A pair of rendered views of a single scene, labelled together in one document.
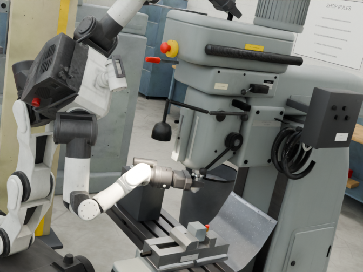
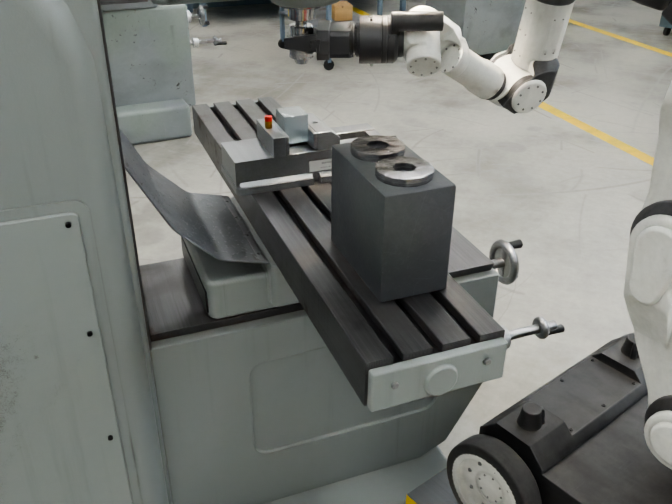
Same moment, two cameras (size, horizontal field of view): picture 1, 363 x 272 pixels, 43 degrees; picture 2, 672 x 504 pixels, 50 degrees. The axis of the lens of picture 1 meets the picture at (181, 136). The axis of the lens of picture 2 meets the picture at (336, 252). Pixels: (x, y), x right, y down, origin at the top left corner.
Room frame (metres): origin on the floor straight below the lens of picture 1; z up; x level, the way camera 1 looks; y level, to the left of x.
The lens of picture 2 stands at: (3.11, 0.33, 1.58)
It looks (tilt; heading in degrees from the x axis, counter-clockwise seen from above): 30 degrees down; 195
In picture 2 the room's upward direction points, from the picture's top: straight up
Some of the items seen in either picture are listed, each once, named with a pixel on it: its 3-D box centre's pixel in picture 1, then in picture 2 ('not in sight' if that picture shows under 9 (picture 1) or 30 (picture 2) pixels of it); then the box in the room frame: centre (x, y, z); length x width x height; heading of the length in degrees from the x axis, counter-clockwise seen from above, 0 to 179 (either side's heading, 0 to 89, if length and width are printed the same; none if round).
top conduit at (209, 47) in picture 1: (256, 55); not in sight; (1.67, -0.21, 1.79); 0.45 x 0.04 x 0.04; 126
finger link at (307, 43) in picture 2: not in sight; (300, 43); (1.80, -0.08, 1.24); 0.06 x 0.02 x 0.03; 104
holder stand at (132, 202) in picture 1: (140, 191); (388, 211); (2.04, 0.14, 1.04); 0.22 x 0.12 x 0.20; 36
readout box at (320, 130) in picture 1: (333, 118); not in sight; (1.68, -0.53, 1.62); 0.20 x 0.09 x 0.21; 126
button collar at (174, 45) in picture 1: (171, 48); not in sight; (1.63, 0.09, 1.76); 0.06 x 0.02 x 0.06; 36
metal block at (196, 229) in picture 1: (196, 231); (292, 124); (1.72, -0.13, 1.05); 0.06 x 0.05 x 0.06; 36
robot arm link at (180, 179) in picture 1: (174, 179); (349, 41); (1.75, 0.00, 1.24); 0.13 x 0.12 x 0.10; 14
